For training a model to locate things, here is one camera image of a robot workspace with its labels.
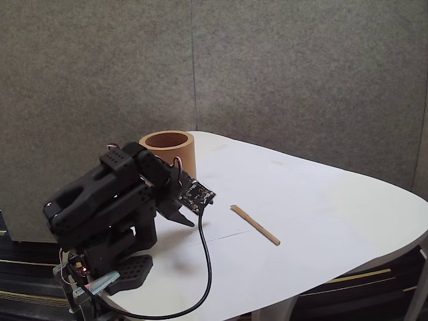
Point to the tan paper pen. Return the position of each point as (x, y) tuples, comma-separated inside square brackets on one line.
[(254, 224)]

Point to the brown cylindrical pen holder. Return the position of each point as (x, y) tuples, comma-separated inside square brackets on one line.
[(182, 148)]

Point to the white punched paper sheet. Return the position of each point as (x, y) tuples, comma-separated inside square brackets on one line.
[(254, 194)]

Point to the grey metal table clamp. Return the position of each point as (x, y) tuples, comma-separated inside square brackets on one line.
[(100, 282)]

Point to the motor controller board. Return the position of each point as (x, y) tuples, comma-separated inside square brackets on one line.
[(79, 266)]

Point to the white table leg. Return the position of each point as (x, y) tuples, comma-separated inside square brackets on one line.
[(271, 311), (416, 294)]

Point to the bare camera circuit board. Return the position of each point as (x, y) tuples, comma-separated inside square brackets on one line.
[(197, 195)]

